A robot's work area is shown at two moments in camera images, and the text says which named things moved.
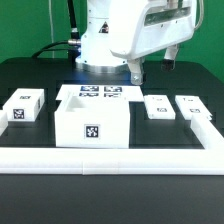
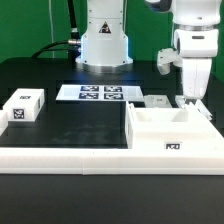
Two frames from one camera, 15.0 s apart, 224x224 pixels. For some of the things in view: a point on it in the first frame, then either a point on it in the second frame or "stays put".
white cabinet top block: (25, 104) stays put
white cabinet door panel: (189, 105) stays put
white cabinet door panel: (159, 107) stays put
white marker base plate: (100, 92) stays put
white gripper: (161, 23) -> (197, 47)
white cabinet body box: (93, 120) -> (170, 128)
